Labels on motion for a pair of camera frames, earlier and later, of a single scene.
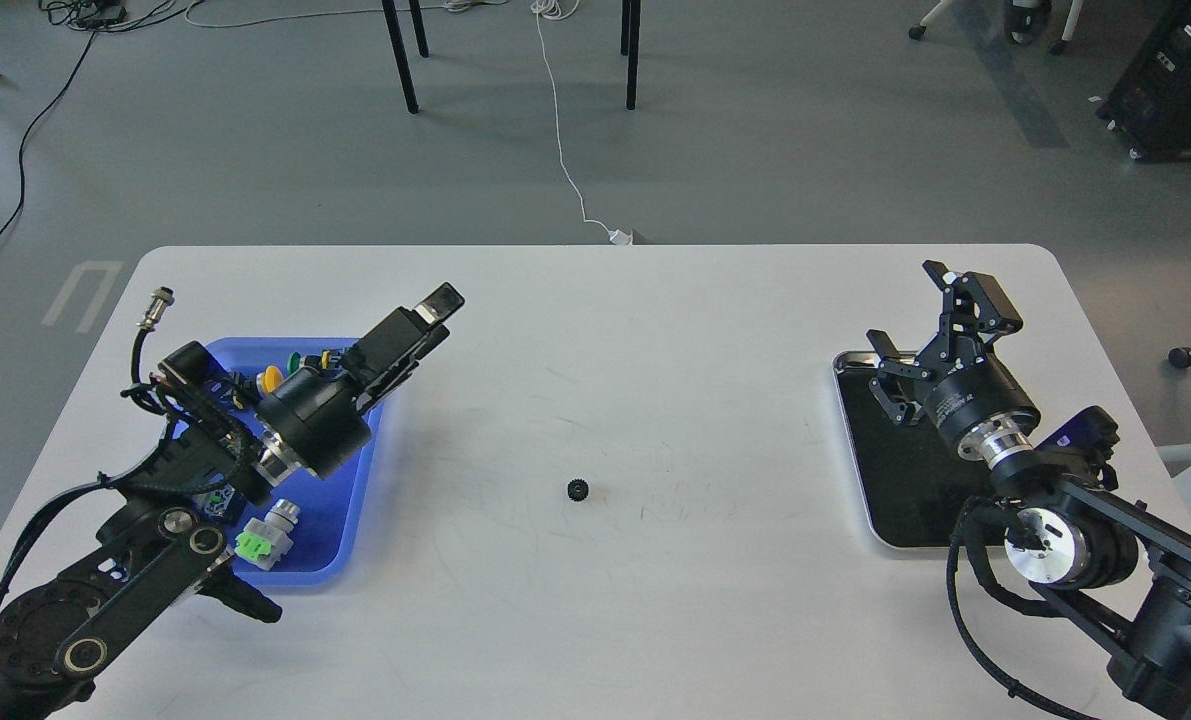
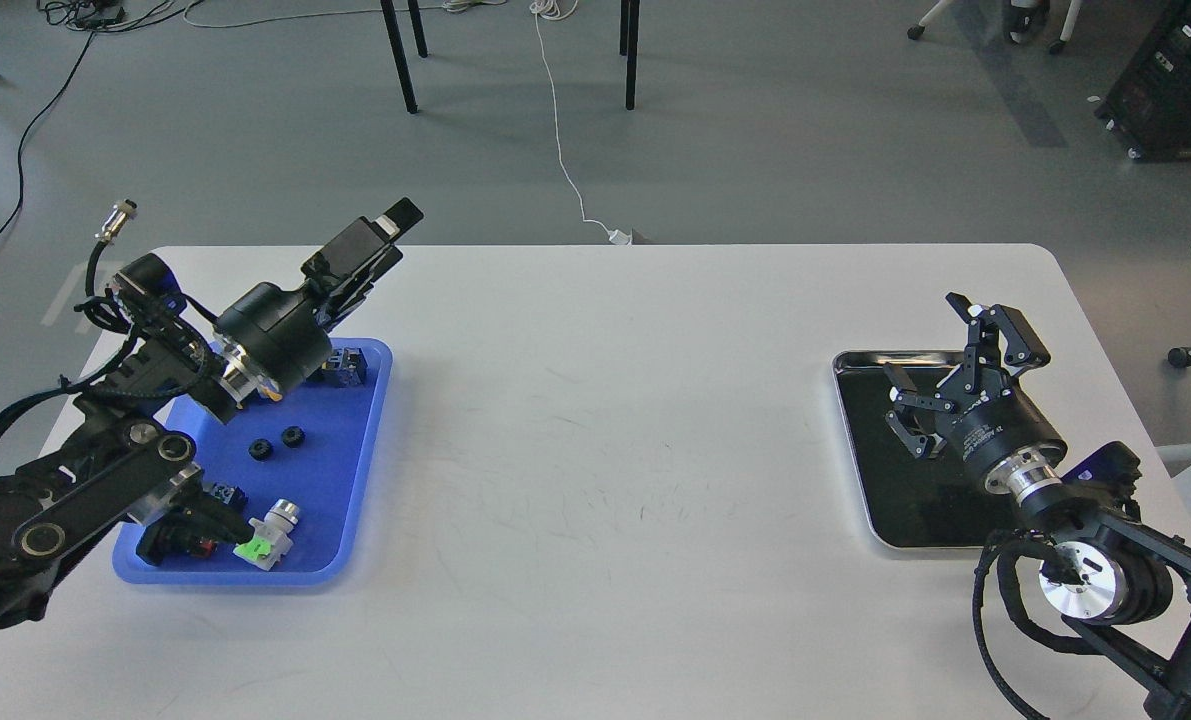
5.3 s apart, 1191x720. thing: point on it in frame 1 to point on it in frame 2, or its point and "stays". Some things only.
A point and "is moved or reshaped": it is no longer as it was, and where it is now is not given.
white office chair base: (1072, 20) stays
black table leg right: (630, 24) stays
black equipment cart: (1177, 101) stays
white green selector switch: (264, 543) stays
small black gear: (578, 489) is moved or reshaped
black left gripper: (318, 413) to (284, 337)
